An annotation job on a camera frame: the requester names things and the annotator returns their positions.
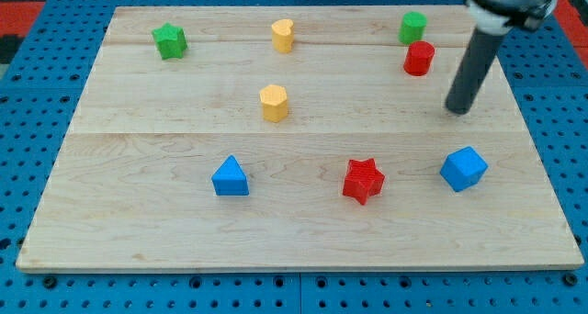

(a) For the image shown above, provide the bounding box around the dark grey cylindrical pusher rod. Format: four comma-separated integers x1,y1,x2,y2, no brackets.
445,28,502,115

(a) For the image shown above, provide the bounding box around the yellow hexagon block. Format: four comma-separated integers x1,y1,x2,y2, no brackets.
259,84,288,123

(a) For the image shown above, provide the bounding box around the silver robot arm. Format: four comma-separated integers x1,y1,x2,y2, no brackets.
445,0,558,115

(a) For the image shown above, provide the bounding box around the light wooden board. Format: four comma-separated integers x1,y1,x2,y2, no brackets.
17,6,584,274

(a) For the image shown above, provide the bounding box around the red cylinder block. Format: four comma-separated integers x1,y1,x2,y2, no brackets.
403,40,435,76

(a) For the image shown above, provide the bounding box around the green cylinder block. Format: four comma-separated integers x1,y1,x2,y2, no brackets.
398,11,427,45

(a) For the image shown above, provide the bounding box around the blue cube block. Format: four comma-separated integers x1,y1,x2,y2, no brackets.
440,146,488,192

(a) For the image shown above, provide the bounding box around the red star block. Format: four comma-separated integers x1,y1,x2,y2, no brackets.
342,158,385,205

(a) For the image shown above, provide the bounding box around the yellow heart block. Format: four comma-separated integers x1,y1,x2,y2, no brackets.
271,18,294,53

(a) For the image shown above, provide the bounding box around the blue triangle block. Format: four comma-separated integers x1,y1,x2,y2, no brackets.
211,155,249,196

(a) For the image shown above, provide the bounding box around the green star block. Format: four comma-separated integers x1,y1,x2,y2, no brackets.
152,23,187,60

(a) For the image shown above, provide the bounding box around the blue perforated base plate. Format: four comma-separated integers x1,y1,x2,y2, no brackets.
1,0,587,313

